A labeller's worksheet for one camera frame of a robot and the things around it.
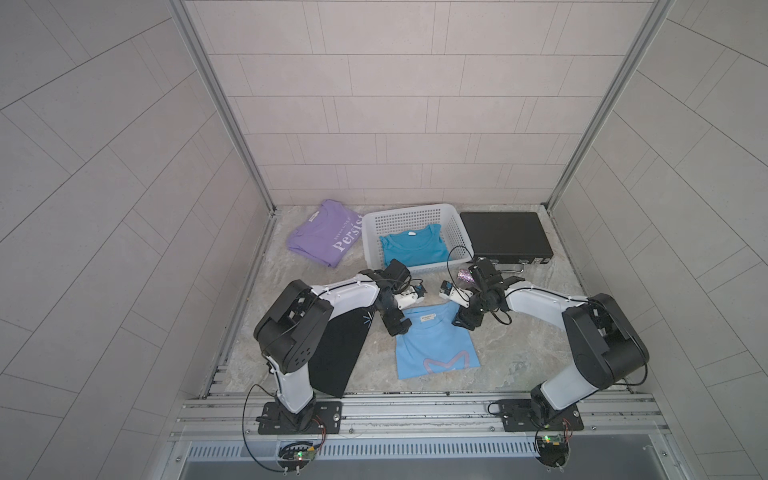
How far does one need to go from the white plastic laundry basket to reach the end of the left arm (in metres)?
0.18

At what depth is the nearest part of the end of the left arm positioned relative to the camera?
0.69m

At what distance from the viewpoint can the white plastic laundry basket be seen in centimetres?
99
